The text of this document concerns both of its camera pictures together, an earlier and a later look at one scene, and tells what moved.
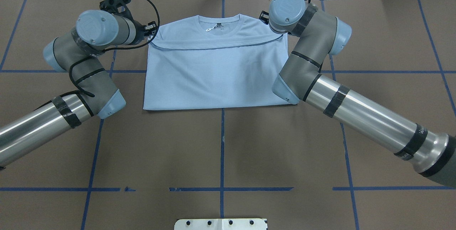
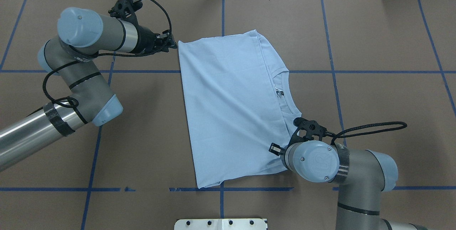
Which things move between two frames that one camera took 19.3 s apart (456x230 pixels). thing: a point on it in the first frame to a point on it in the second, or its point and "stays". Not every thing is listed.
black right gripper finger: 264,16 to 276,149
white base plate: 242,224 stays
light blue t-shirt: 194,62 to 241,103
